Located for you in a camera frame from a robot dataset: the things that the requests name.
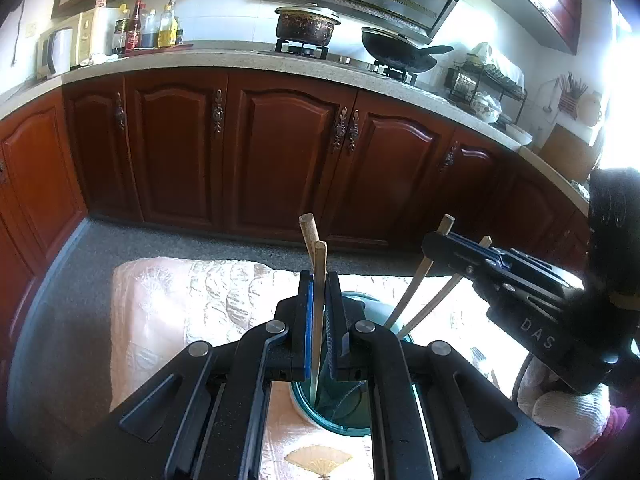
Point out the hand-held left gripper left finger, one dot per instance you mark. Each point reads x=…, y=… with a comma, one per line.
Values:
x=306, y=330

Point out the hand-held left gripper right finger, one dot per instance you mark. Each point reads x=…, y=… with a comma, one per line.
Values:
x=332, y=330

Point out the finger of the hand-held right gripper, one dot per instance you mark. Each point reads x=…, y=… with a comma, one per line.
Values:
x=465, y=262
x=540, y=270

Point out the white cup with blue rim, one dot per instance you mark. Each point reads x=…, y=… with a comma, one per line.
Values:
x=350, y=410

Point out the person's right forearm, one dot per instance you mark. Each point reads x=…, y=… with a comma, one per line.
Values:
x=619, y=419

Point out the person's right hand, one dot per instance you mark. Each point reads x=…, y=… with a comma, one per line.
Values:
x=565, y=410

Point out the wooden cutting board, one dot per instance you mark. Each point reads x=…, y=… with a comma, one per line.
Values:
x=570, y=152

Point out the white quilted tablecloth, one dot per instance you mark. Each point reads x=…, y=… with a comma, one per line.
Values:
x=175, y=310

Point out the patterned bowl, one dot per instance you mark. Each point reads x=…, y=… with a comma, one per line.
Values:
x=486, y=107

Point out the brown wooden base cabinets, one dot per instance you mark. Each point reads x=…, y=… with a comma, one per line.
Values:
x=280, y=160

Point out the black wok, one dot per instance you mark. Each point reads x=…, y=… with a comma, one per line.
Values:
x=395, y=52

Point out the gas stove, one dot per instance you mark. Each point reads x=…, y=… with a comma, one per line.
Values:
x=345, y=60

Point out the dark cooking pot with lid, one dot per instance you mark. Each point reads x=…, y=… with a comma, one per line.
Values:
x=305, y=25

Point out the speckled stone kitchen countertop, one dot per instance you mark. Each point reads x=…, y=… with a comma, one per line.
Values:
x=200, y=62

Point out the yellow oil bottle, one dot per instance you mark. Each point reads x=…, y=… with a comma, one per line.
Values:
x=167, y=30

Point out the clear bottle of dark sauce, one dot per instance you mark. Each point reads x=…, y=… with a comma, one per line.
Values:
x=149, y=35

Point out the dark bottle with red label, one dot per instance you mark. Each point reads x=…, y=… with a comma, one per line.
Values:
x=134, y=30

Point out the small dark bottle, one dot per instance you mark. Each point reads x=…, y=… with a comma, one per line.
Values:
x=119, y=35

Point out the cream countertop appliance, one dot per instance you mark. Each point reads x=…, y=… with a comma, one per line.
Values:
x=90, y=37

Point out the wall utensil holder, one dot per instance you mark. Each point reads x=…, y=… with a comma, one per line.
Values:
x=572, y=95

